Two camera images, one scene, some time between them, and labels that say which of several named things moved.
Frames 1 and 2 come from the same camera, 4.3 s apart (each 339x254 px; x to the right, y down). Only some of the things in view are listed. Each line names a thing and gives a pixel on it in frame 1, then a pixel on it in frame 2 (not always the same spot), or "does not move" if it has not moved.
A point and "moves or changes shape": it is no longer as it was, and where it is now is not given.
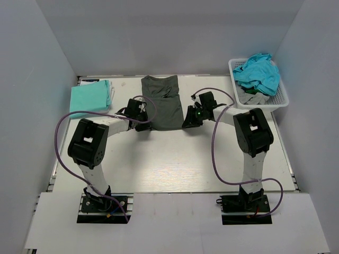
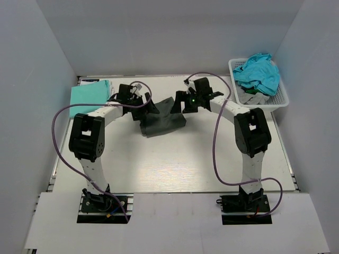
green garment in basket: x=251 y=91 does not move
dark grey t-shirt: x=164 y=91 moves or changes shape
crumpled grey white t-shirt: x=245 y=98 does not move
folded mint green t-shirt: x=95 y=97 does not move
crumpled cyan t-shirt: x=258 y=72 does not move
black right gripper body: x=204 y=117 -> x=192 y=102
